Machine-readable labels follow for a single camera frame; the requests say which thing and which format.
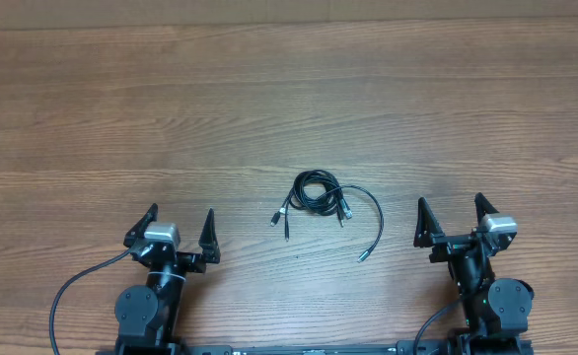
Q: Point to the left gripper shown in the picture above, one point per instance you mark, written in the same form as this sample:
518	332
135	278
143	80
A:
196	262

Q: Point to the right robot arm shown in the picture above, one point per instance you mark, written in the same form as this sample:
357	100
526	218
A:
496	309

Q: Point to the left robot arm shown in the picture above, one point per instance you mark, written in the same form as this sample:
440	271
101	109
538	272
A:
147	314

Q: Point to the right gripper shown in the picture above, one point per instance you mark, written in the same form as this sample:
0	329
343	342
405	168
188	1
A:
428	236

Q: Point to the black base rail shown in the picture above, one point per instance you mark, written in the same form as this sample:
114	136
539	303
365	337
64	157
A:
403	347

